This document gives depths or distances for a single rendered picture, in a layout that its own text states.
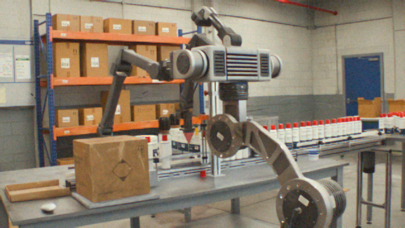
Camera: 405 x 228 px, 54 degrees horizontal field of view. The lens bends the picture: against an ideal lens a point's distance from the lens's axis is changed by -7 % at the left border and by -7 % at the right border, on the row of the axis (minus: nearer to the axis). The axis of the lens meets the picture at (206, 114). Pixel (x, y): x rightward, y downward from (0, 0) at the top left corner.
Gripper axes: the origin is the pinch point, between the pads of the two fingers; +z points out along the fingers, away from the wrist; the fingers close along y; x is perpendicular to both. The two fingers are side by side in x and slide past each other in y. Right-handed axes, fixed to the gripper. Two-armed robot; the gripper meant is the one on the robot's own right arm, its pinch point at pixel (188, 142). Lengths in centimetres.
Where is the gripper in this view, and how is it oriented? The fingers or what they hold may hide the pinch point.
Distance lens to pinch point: 268.6
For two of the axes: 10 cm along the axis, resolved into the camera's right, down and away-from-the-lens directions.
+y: -8.4, 0.6, -5.4
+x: 5.4, 0.6, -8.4
